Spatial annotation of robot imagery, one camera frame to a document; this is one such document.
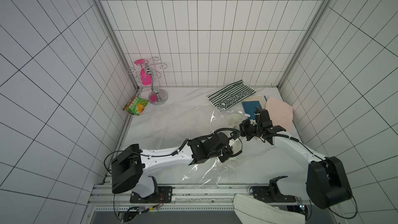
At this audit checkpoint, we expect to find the pink towel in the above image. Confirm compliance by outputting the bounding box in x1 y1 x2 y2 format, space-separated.
265 96 293 132

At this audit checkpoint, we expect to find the clear plastic vacuum bag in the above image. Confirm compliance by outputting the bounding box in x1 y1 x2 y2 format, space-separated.
136 104 256 187

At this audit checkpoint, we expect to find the pale green towel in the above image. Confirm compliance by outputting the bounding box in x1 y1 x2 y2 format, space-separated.
226 112 246 128

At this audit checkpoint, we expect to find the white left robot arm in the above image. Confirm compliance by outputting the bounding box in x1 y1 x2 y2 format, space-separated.
110 128 241 198

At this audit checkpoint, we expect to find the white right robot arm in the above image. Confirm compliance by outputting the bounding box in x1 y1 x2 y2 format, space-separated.
239 109 354 209

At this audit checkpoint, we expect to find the teal and beige towel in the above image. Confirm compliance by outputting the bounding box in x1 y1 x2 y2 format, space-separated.
242 95 266 120

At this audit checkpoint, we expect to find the green white striped towel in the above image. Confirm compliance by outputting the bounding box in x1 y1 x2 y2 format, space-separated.
207 80 256 113

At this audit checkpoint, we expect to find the white striped cloth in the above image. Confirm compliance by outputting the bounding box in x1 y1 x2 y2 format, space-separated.
233 194 305 224

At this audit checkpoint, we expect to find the green snack packet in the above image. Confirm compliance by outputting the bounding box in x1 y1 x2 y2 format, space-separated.
123 96 148 116

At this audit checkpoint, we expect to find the pink plastic scoop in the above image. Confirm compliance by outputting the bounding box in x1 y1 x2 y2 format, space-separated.
134 59 152 86

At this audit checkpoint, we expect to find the chrome cup holder stand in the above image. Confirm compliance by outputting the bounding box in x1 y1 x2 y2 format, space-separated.
127 57 169 105

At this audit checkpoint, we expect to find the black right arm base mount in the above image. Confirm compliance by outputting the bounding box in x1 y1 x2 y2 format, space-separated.
249 176 296 203

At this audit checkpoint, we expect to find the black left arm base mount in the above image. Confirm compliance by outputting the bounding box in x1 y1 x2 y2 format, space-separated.
130 176 173 204

